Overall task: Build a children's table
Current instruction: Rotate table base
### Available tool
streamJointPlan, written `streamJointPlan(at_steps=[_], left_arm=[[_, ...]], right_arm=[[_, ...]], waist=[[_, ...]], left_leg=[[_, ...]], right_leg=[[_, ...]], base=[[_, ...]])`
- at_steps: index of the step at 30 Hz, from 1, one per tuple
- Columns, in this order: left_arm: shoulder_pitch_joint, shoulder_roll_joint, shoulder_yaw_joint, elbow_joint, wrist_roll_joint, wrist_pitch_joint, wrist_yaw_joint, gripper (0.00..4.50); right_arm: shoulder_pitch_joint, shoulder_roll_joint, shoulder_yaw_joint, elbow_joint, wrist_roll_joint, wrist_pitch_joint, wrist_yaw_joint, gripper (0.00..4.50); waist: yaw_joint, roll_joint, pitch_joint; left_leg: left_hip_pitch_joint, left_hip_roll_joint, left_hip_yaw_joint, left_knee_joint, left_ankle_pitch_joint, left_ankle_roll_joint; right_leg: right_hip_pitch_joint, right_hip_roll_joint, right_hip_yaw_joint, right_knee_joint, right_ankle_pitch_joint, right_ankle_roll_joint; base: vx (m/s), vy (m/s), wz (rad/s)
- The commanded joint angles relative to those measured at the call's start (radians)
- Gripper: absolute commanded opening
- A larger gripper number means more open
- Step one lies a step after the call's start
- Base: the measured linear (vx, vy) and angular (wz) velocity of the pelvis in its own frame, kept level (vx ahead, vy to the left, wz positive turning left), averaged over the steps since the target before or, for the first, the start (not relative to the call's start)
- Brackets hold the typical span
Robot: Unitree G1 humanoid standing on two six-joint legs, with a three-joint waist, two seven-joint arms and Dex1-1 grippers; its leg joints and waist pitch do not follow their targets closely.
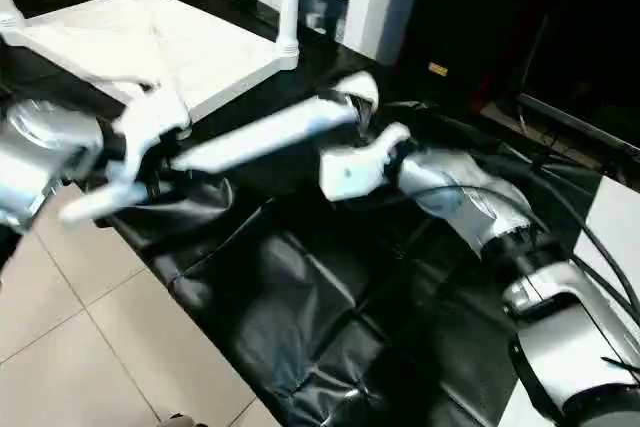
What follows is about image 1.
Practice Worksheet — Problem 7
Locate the white plastic table top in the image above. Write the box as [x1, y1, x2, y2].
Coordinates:
[0, 0, 302, 125]

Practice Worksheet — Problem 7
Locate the black plastic mat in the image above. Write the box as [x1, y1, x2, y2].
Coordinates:
[0, 0, 623, 427]

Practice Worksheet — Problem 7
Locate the white flat panel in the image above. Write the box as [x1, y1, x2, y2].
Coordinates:
[496, 175, 640, 427]

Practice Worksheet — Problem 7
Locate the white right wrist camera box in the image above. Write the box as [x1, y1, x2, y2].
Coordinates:
[317, 122, 414, 204]

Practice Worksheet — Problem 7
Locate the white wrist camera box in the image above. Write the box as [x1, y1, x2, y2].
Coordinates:
[317, 122, 414, 204]
[108, 82, 193, 190]

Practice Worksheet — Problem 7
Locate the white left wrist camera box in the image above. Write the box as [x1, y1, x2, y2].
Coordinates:
[108, 82, 193, 190]

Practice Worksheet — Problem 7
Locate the dark horizontal rail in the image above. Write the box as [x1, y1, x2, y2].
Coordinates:
[514, 91, 640, 160]

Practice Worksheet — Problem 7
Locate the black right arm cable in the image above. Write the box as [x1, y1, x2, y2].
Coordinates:
[400, 169, 640, 320]

